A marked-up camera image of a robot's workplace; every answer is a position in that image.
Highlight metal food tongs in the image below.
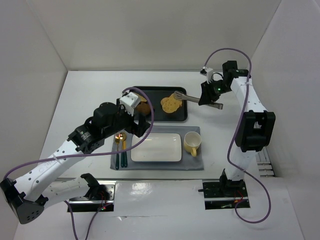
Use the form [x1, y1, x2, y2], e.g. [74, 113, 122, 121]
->
[173, 91, 224, 110]

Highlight bread slice with seeds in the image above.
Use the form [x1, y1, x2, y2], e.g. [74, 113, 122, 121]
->
[160, 94, 182, 114]

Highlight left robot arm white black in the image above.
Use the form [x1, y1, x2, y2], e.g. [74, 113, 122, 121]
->
[0, 102, 153, 225]

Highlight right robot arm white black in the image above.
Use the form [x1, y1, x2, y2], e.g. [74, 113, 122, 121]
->
[198, 60, 276, 182]

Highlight dark brown bread loaf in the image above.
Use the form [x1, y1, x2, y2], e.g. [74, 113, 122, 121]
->
[135, 102, 151, 116]

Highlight half baguette bread piece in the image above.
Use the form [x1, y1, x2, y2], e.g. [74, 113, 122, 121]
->
[138, 95, 147, 103]

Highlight white rectangular plate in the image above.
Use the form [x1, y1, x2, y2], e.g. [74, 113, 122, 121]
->
[130, 133, 182, 163]

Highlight black baking tray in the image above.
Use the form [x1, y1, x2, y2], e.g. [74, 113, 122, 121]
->
[135, 86, 188, 122]

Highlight yellow ceramic mug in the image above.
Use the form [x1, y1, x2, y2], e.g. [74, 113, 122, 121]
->
[183, 131, 202, 157]

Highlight grey cloth placemat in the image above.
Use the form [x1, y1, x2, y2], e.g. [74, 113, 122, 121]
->
[119, 125, 204, 171]

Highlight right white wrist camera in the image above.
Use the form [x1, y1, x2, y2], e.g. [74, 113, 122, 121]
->
[200, 66, 214, 84]

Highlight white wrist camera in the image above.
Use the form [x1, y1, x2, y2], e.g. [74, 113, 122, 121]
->
[200, 66, 214, 84]
[119, 92, 141, 116]

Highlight gold fork green handle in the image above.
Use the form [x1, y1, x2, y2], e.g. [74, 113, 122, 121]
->
[114, 133, 121, 170]

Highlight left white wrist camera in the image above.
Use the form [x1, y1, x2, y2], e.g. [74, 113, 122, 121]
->
[119, 92, 141, 116]

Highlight gold spoon green handle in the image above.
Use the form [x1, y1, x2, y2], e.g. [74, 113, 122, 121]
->
[119, 132, 128, 168]

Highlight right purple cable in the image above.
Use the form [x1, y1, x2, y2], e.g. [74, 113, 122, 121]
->
[203, 47, 272, 223]

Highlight purple cable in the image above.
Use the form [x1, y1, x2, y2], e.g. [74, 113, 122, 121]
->
[3, 87, 155, 240]
[203, 47, 272, 223]

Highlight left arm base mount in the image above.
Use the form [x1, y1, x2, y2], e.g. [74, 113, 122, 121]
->
[68, 173, 116, 213]

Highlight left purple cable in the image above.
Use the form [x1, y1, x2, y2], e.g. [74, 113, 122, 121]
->
[3, 87, 155, 240]

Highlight aluminium rail frame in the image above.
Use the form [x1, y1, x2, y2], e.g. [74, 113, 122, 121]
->
[232, 69, 276, 178]

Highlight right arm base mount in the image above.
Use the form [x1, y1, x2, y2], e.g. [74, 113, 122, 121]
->
[197, 170, 250, 210]

